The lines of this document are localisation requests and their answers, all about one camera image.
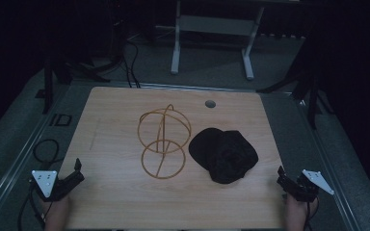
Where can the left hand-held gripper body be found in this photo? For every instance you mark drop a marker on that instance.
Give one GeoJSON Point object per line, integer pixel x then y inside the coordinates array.
{"type": "Point", "coordinates": [46, 183]}

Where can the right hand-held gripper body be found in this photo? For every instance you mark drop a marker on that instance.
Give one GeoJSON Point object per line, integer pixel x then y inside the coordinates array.
{"type": "Point", "coordinates": [308, 186]}

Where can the black cap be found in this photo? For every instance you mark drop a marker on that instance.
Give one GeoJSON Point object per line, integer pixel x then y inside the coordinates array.
{"type": "Point", "coordinates": [223, 155]}

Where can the person's right hand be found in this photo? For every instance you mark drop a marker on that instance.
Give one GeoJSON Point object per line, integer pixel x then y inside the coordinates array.
{"type": "Point", "coordinates": [297, 210]}

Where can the person's left hand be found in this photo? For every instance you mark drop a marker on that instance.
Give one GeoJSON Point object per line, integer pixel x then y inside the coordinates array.
{"type": "Point", "coordinates": [58, 208]}

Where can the black tripod stand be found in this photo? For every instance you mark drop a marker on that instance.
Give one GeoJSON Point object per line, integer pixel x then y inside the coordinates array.
{"type": "Point", "coordinates": [64, 70]}
{"type": "Point", "coordinates": [305, 86]}

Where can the grey table grommet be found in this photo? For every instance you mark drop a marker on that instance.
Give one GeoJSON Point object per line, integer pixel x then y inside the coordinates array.
{"type": "Point", "coordinates": [210, 104]}

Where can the black floor bracket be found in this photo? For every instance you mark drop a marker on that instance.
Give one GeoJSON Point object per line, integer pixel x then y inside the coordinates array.
{"type": "Point", "coordinates": [61, 120]}

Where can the white desk frame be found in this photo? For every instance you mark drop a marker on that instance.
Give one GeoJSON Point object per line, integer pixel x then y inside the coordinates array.
{"type": "Point", "coordinates": [215, 29]}

